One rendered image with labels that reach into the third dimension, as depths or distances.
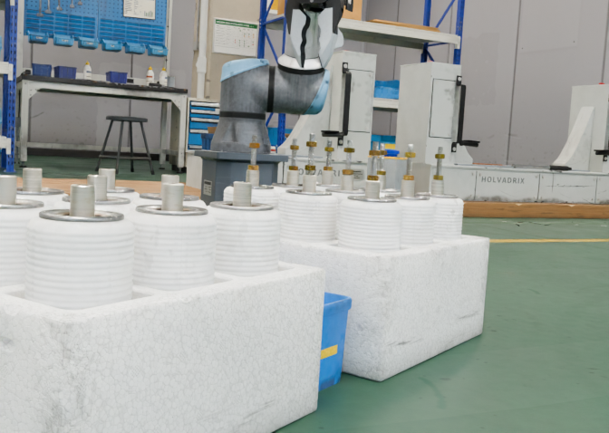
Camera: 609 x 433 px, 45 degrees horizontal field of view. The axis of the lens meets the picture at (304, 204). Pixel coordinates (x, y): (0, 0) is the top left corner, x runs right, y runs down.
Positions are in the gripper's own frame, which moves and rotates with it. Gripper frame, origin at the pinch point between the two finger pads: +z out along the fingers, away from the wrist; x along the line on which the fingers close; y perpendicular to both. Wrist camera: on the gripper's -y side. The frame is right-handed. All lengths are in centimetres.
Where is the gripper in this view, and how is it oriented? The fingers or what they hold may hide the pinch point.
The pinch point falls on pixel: (311, 58)
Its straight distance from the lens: 119.8
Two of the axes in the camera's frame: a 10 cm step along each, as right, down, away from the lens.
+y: 4.8, -0.4, 8.8
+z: -0.6, 10.0, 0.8
